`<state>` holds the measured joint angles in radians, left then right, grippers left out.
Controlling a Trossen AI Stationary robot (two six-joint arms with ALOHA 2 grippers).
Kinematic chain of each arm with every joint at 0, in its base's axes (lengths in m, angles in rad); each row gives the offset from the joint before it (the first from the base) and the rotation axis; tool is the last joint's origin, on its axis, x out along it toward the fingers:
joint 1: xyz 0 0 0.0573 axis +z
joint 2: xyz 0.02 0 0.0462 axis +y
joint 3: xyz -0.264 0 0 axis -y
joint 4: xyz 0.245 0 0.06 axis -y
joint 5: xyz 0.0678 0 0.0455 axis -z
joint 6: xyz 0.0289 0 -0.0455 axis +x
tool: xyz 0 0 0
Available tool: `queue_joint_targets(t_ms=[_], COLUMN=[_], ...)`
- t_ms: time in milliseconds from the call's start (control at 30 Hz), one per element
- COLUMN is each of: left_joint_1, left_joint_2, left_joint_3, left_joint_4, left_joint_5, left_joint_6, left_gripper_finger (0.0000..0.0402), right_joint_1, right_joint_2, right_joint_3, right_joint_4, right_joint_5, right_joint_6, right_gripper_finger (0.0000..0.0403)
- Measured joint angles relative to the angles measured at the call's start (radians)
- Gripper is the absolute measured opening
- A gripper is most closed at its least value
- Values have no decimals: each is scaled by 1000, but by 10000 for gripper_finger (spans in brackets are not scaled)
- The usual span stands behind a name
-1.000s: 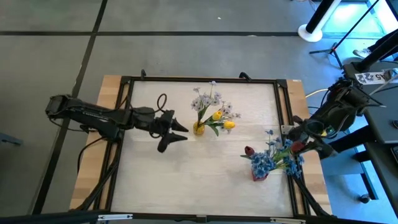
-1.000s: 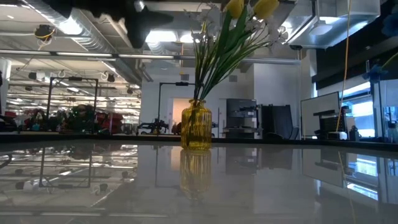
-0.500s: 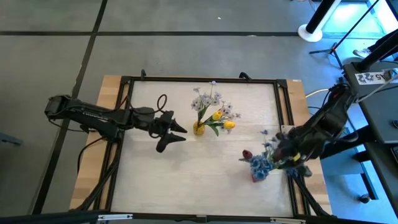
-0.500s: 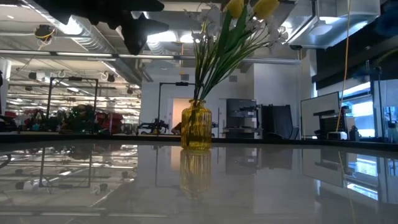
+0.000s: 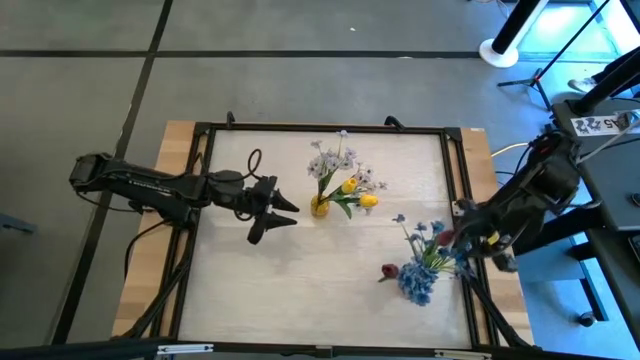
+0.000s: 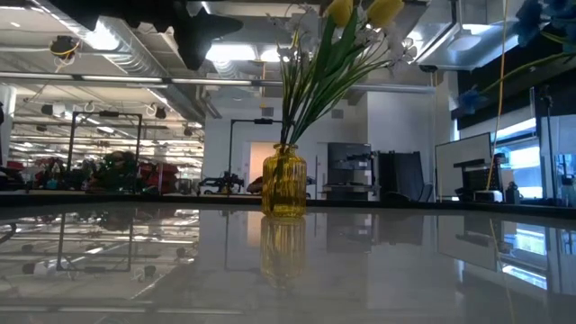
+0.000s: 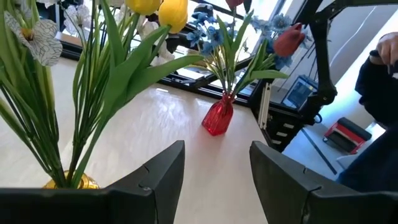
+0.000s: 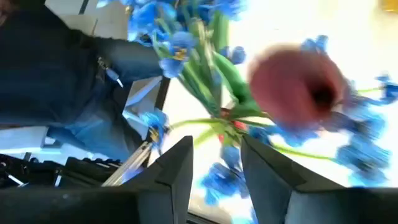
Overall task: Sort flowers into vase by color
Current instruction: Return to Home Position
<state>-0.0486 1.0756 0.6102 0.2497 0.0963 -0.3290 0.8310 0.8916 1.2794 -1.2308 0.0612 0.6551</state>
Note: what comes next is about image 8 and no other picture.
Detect blue artificial flower bunch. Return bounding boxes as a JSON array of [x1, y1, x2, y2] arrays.
[[96, 0, 248, 119], [138, 34, 398, 224]]

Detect black ridged device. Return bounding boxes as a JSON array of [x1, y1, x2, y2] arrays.
[[0, 154, 125, 189]]

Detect yellow ribbed glass vase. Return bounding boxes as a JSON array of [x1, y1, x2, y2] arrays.
[[378, 0, 398, 13]]

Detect silver aluminium bracket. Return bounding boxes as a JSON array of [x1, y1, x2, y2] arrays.
[[101, 141, 154, 187]]

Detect person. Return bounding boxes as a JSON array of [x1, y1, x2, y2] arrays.
[[0, 0, 165, 162]]

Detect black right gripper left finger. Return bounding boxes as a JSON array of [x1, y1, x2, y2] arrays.
[[0, 136, 194, 224]]

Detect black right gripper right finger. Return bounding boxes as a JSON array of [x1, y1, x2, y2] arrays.
[[241, 133, 398, 224]]

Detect red artificial tulip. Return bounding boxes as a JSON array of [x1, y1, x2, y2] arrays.
[[214, 43, 354, 130]]

